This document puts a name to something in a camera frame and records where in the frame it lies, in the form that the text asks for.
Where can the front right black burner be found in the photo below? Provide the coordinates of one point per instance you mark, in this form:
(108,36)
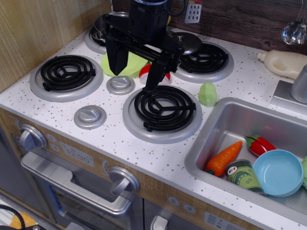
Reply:
(165,108)

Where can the silver toy sink basin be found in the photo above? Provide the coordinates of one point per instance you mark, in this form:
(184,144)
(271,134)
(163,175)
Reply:
(230,121)

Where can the hanging silver spoons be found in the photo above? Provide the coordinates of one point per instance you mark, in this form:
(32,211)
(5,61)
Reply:
(295,33)

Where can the red white toy cheese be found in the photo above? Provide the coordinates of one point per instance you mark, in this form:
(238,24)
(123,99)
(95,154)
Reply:
(144,72)

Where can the lower silver stove knob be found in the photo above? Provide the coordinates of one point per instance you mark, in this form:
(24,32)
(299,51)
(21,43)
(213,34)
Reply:
(90,117)

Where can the hanging grey toy spatula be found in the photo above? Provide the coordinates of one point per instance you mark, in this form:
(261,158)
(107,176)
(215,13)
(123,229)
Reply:
(193,12)

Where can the upper silver stove knob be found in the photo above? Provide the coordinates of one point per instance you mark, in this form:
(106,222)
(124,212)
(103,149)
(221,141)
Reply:
(120,85)

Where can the silver oven door handle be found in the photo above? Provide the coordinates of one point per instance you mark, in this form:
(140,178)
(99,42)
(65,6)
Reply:
(61,178)

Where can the silver oven dial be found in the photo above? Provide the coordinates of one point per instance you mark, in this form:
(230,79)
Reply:
(122,180)
(31,138)

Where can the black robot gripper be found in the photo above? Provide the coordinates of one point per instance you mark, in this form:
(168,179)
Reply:
(144,34)

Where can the orange toy carrot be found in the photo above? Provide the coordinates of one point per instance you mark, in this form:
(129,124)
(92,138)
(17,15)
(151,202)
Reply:
(217,165)

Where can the silver stove knob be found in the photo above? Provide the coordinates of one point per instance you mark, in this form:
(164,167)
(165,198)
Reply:
(90,117)
(120,85)

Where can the steel toy pot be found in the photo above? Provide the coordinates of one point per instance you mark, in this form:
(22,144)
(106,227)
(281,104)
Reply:
(99,26)

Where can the light blue plastic bowl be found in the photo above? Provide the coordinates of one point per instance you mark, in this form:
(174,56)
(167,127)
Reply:
(279,172)

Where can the green toy vegetable in sink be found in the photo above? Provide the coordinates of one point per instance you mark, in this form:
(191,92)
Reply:
(304,166)

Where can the light green toy broccoli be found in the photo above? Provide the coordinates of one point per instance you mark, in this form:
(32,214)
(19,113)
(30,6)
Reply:
(207,94)

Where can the green toy food can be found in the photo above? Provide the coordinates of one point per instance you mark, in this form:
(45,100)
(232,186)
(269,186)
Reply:
(241,173)

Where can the left silver oven dial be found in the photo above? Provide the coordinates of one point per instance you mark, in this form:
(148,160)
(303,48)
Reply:
(31,138)

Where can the red toy chili pepper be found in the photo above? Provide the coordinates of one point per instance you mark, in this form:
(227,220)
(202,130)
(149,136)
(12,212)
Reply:
(258,145)

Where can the back right black burner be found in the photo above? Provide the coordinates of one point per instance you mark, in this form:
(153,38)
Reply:
(208,59)

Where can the right silver oven dial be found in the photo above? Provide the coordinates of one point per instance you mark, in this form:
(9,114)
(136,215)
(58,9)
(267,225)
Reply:
(122,180)

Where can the black burner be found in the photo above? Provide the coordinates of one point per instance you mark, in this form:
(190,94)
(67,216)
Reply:
(65,73)
(208,59)
(165,108)

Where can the steel pot lid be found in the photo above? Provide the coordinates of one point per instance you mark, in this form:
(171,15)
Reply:
(190,42)

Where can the cream toy bottle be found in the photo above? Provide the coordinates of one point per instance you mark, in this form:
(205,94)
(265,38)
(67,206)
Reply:
(286,64)

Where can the silver toy faucet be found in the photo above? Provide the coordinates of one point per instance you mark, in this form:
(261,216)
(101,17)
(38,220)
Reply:
(292,96)

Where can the light green plastic plate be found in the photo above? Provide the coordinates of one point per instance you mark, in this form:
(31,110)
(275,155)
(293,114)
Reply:
(135,64)

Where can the front left black burner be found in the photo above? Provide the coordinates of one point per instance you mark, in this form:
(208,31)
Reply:
(65,73)

